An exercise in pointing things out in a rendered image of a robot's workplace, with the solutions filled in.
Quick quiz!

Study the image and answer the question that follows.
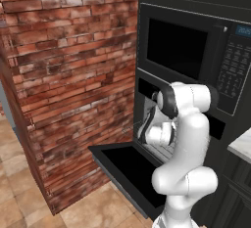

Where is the dark base cupboard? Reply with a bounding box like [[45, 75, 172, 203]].
[[195, 152, 251, 228]]

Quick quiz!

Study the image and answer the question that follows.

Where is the black oven door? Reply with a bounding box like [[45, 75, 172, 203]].
[[87, 141, 169, 220]]

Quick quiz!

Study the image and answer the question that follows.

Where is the grey wire oven rack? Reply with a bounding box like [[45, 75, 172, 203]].
[[142, 141, 176, 165]]

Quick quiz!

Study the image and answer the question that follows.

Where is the black microwave door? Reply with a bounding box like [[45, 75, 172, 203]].
[[138, 4, 230, 87]]

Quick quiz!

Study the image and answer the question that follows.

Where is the black microwave oven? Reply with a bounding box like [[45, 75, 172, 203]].
[[136, 1, 251, 117]]

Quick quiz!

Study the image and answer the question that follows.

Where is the black built-in oven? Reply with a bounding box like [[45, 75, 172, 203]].
[[131, 68, 229, 221]]

